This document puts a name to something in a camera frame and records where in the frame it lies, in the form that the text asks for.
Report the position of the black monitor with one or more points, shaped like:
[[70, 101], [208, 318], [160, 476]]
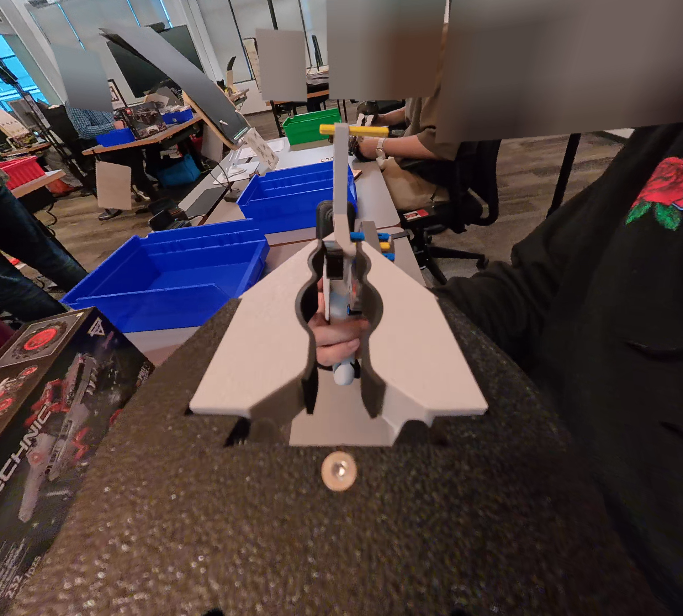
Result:
[[128, 74]]

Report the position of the green plastic bin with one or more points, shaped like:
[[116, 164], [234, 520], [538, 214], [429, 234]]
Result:
[[309, 127]]

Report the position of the tilted dark board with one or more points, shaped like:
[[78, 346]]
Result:
[[170, 71]]

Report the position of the red plastic bin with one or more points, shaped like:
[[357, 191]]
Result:
[[18, 173]]

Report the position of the small blue plastic bin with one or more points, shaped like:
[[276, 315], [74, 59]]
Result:
[[177, 117], [115, 137]]

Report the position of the black office chair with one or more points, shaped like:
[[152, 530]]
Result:
[[469, 189]]

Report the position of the person's right hand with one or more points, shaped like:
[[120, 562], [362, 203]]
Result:
[[341, 338]]

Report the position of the grey office desk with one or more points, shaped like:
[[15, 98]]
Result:
[[376, 194]]

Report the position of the blue bag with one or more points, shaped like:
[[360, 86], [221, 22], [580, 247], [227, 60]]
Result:
[[179, 173]]

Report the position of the wooden office table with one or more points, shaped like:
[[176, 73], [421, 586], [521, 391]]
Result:
[[160, 138]]

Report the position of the black pole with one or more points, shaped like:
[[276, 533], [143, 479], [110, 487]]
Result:
[[565, 167]]

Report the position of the grey toy brick assembly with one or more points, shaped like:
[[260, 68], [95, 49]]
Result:
[[341, 173]]

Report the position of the black toy set box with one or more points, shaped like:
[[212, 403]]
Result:
[[53, 440], [140, 120]]

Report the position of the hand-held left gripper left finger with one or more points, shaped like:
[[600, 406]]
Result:
[[251, 349]]

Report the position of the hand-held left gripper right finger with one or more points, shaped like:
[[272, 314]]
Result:
[[421, 354]]

